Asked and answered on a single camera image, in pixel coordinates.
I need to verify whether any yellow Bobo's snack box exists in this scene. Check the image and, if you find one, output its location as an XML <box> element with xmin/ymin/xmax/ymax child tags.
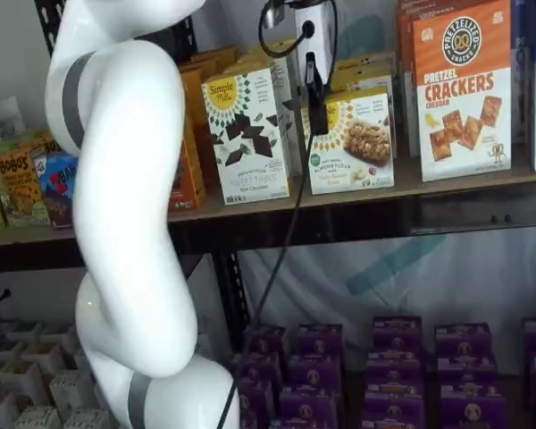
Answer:
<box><xmin>0</xmin><ymin>142</ymin><xmax>51</xmax><ymax>229</ymax></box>
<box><xmin>38</xmin><ymin>137</ymin><xmax>66</xmax><ymax>157</ymax></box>

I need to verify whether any white sweet thins box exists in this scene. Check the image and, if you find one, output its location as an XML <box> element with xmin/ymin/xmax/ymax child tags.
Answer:
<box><xmin>201</xmin><ymin>66</ymin><xmax>292</xmax><ymax>206</ymax></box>
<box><xmin>236</xmin><ymin>53</ymin><xmax>301</xmax><ymax>178</ymax></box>
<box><xmin>263</xmin><ymin>38</ymin><xmax>298</xmax><ymax>59</ymax></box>
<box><xmin>249</xmin><ymin>43</ymin><xmax>298</xmax><ymax>104</ymax></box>

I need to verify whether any orange cookie box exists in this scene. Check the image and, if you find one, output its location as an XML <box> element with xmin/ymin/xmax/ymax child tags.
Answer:
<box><xmin>169</xmin><ymin>66</ymin><xmax>207</xmax><ymax>211</ymax></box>
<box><xmin>180</xmin><ymin>60</ymin><xmax>220</xmax><ymax>184</ymax></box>

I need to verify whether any white grey carton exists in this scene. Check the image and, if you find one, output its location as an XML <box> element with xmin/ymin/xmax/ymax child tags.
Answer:
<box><xmin>0</xmin><ymin>96</ymin><xmax>23</xmax><ymax>153</ymax></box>

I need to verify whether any brown wooden shelf board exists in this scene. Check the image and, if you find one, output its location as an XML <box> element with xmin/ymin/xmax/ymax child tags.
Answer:
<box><xmin>0</xmin><ymin>225</ymin><xmax>84</xmax><ymax>249</ymax></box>
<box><xmin>167</xmin><ymin>169</ymin><xmax>536</xmax><ymax>223</ymax></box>

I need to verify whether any blue Z Bar box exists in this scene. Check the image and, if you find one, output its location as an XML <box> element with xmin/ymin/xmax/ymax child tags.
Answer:
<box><xmin>29</xmin><ymin>151</ymin><xmax>80</xmax><ymax>230</ymax></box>

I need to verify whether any black metal shelf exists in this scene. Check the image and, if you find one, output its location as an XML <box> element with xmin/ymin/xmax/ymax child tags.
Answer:
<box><xmin>196</xmin><ymin>0</ymin><xmax>536</xmax><ymax>345</ymax></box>

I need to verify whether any black cable silver connector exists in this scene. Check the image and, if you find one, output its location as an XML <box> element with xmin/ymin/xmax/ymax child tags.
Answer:
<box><xmin>257</xmin><ymin>0</ymin><xmax>340</xmax><ymax>87</ymax></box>

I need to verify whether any orange pretzel crackers box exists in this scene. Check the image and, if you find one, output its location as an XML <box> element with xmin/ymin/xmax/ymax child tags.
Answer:
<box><xmin>413</xmin><ymin>2</ymin><xmax>513</xmax><ymax>182</ymax></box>

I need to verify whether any white carton brown top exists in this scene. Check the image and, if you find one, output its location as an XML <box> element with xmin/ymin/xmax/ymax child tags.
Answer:
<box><xmin>39</xmin><ymin>324</ymin><xmax>80</xmax><ymax>354</ymax></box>
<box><xmin>48</xmin><ymin>368</ymin><xmax>95</xmax><ymax>421</ymax></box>
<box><xmin>0</xmin><ymin>341</ymin><xmax>28</xmax><ymax>364</ymax></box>
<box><xmin>13</xmin><ymin>405</ymin><xmax>64</xmax><ymax>429</ymax></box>
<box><xmin>6</xmin><ymin>321</ymin><xmax>44</xmax><ymax>346</ymax></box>
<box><xmin>20</xmin><ymin>342</ymin><xmax>64</xmax><ymax>375</ymax></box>
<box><xmin>62</xmin><ymin>407</ymin><xmax>113</xmax><ymax>429</ymax></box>

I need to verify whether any long black cable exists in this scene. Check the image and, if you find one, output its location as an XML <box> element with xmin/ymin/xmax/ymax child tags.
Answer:
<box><xmin>218</xmin><ymin>131</ymin><xmax>316</xmax><ymax>429</ymax></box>

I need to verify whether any white almond flour bars box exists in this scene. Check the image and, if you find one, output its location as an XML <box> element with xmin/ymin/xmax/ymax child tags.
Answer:
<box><xmin>337</xmin><ymin>51</ymin><xmax>397</xmax><ymax>66</ymax></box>
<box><xmin>334</xmin><ymin>62</ymin><xmax>397</xmax><ymax>80</ymax></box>
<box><xmin>328</xmin><ymin>73</ymin><xmax>398</xmax><ymax>160</ymax></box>
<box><xmin>300</xmin><ymin>92</ymin><xmax>397</xmax><ymax>196</ymax></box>

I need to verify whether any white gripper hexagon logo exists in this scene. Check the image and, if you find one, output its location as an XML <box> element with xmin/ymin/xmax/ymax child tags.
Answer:
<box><xmin>293</xmin><ymin>2</ymin><xmax>337</xmax><ymax>135</ymax></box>

